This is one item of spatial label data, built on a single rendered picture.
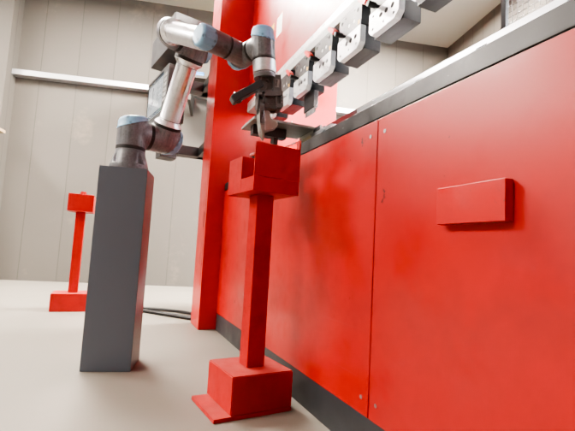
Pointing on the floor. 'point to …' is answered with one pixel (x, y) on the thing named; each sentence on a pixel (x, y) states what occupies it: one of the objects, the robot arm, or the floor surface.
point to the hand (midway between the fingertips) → (260, 136)
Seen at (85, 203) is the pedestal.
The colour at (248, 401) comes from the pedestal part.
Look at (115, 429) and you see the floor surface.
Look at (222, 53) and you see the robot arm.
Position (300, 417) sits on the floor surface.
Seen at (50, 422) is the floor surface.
